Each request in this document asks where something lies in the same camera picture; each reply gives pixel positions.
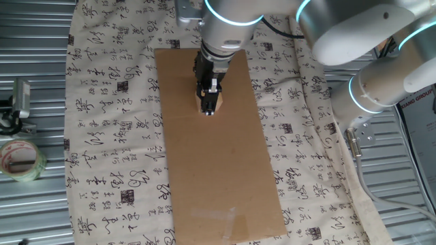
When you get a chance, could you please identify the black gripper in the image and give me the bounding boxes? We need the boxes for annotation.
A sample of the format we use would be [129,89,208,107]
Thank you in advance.
[193,50,233,116]

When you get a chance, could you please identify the small wooden block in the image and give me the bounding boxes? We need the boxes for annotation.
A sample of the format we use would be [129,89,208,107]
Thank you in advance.
[194,90,224,115]

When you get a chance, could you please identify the brown cardboard sheet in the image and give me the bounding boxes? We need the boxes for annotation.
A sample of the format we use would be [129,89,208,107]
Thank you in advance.
[153,47,289,245]

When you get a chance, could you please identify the calligraphy print cloth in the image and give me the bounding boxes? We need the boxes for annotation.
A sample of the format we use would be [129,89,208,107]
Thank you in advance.
[63,0,394,245]

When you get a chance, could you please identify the clear tape strip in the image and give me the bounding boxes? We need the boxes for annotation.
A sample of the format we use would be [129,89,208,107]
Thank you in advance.
[189,206,241,240]

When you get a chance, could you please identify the packing tape roll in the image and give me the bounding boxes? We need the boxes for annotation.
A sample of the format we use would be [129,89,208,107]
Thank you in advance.
[0,138,48,183]

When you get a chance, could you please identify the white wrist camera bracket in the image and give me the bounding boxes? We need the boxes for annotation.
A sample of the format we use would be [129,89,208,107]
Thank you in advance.
[175,0,205,28]

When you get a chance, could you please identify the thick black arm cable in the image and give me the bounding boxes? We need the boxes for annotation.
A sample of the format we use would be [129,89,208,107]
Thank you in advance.
[260,16,306,39]

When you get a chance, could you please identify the grey cable with metal connector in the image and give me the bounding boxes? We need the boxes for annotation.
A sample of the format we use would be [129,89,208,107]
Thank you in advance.
[345,127,436,224]

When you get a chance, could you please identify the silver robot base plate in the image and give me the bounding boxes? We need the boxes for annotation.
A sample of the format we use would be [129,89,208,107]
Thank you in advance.
[345,120,377,148]

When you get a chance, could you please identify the silver finned camera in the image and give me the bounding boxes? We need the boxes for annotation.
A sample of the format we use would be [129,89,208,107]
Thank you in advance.
[12,78,31,119]

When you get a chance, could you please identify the camera stand clamp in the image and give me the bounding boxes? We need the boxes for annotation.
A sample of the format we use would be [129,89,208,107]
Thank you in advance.
[0,97,37,136]

